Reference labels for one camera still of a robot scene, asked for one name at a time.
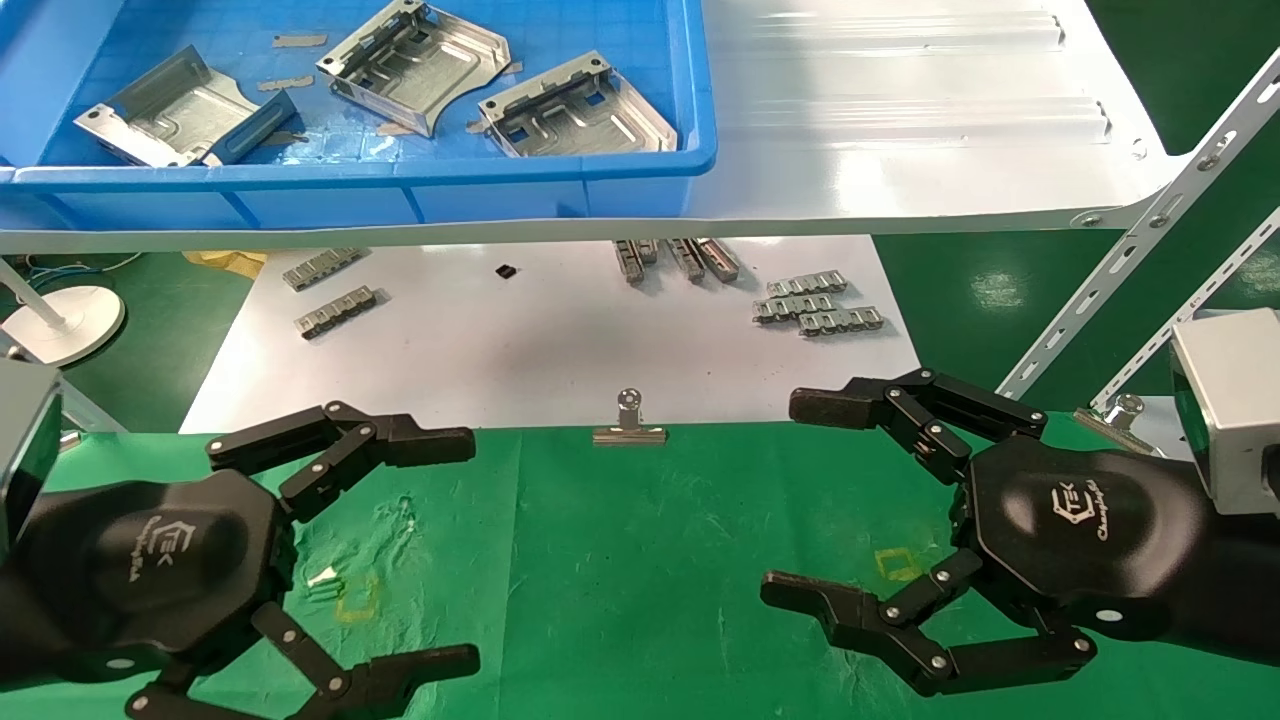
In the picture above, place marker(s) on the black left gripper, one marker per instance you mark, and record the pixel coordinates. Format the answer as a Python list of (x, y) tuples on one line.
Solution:
[(150, 560)]

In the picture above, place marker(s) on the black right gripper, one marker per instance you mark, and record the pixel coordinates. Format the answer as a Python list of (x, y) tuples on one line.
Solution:
[(1080, 530)]

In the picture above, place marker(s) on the curved stamped metal part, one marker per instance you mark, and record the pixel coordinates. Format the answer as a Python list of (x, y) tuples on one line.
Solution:
[(430, 70)]

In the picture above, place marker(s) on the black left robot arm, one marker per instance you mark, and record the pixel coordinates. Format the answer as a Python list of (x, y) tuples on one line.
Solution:
[(15, 630)]

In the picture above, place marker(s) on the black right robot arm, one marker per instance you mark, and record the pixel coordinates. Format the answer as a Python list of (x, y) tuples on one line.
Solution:
[(1240, 580)]

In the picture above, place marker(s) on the small white scrap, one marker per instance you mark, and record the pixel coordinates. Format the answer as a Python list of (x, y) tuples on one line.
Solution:
[(322, 577)]

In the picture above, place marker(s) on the small metal hinge part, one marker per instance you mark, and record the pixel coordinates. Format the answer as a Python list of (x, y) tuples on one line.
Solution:
[(322, 268), (649, 250), (840, 321), (687, 260), (629, 262), (718, 260), (336, 312), (792, 308), (806, 284)]

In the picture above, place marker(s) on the green cloth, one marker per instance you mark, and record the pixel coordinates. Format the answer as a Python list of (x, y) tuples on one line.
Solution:
[(640, 580)]

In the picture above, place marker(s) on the silver binder clip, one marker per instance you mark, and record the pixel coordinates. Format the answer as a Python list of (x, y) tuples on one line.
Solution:
[(1118, 420), (629, 433)]

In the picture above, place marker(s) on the yellow plastic bag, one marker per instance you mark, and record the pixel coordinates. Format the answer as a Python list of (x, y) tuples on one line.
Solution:
[(230, 262)]

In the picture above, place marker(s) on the white metal shelf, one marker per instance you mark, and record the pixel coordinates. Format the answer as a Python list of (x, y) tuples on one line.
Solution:
[(900, 150)]

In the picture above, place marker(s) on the blue plastic bin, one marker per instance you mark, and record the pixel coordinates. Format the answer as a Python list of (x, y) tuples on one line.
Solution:
[(500, 200)]

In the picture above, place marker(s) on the thin slotted angle bar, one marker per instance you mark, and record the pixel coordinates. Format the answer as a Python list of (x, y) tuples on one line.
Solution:
[(1200, 305)]

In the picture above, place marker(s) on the long slotted angle bar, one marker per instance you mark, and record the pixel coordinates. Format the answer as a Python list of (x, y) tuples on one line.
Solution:
[(1150, 235)]

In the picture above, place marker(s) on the white round lamp base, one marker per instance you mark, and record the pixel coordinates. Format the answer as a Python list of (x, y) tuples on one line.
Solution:
[(70, 320)]

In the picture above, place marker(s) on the brown tape scrap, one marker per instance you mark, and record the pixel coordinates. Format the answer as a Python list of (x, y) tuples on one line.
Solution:
[(285, 83), (285, 138), (394, 128), (300, 41)]

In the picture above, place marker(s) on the stamped metal part with slots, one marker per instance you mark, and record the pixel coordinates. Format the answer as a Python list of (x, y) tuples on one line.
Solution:
[(585, 118)]

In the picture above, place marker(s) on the stamped metal part with blue film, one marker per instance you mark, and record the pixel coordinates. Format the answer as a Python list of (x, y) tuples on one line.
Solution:
[(180, 110)]

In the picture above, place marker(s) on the grey metal frame bar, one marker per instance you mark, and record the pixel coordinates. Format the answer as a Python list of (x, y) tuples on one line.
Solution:
[(95, 408)]

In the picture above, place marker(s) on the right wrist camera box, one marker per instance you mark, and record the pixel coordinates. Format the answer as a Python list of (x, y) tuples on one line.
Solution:
[(1235, 400)]

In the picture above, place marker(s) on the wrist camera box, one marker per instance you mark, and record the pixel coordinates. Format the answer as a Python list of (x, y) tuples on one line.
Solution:
[(1235, 400), (25, 440)]

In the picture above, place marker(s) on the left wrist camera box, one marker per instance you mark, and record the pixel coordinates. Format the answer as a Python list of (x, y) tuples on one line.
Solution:
[(25, 440)]

